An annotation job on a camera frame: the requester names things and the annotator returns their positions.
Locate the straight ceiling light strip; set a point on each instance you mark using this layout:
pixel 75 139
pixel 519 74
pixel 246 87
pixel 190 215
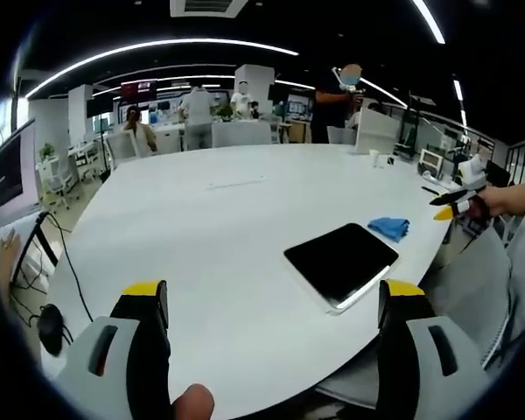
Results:
pixel 429 21

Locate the blue cleaning cloth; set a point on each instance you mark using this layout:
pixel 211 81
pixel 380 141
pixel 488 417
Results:
pixel 389 227

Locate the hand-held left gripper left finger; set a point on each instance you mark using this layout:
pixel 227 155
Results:
pixel 114 372

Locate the black pen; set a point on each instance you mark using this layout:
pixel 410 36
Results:
pixel 431 191

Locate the grey office chair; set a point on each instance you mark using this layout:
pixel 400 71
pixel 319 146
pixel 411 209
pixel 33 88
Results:
pixel 468 284

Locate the green potted plant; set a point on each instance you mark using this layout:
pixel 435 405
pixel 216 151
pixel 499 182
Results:
pixel 47 151

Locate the red wall screen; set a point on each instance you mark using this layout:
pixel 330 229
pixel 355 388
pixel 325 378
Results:
pixel 137 88

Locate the person's left hand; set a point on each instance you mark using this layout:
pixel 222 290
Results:
pixel 193 404

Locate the small white monitor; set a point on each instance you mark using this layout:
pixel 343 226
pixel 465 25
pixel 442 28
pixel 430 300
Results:
pixel 431 161

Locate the white paper cup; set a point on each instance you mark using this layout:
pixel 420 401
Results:
pixel 374 157

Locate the long curved ceiling light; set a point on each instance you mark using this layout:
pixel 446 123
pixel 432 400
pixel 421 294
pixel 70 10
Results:
pixel 157 46

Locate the white desk divider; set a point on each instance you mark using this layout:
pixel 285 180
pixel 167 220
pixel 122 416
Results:
pixel 376 130

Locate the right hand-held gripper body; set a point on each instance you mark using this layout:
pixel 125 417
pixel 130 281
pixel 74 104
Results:
pixel 471 172

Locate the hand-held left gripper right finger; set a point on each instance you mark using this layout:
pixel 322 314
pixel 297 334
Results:
pixel 420 372

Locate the black tablet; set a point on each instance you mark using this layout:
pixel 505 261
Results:
pixel 339 260

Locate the large computer monitor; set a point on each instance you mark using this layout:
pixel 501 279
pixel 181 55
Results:
pixel 11 175

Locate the black computer mouse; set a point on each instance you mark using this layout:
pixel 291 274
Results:
pixel 51 328

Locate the ceiling air vent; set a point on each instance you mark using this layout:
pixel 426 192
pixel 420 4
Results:
pixel 206 6

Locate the white mesh office chair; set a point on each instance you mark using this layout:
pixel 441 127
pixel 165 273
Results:
pixel 122 149

